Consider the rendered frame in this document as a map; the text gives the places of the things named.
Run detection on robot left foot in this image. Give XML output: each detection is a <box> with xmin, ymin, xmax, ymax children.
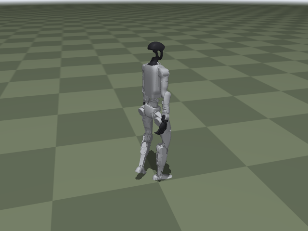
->
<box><xmin>135</xmin><ymin>166</ymin><xmax>146</xmax><ymax>174</ymax></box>

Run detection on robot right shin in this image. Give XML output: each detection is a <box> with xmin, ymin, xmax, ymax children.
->
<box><xmin>156</xmin><ymin>146</ymin><xmax>168</xmax><ymax>177</ymax></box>

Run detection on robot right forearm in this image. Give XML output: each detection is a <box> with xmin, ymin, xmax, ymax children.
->
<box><xmin>162</xmin><ymin>92</ymin><xmax>171</xmax><ymax>120</ymax></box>

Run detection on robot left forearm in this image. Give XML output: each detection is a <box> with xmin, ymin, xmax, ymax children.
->
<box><xmin>142</xmin><ymin>88</ymin><xmax>150</xmax><ymax>103</ymax></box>

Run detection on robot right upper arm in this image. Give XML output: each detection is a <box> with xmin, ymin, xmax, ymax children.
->
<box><xmin>158</xmin><ymin>67</ymin><xmax>169</xmax><ymax>98</ymax></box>

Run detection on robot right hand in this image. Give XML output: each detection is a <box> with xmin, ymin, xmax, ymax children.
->
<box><xmin>154</xmin><ymin>115</ymin><xmax>168</xmax><ymax>135</ymax></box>

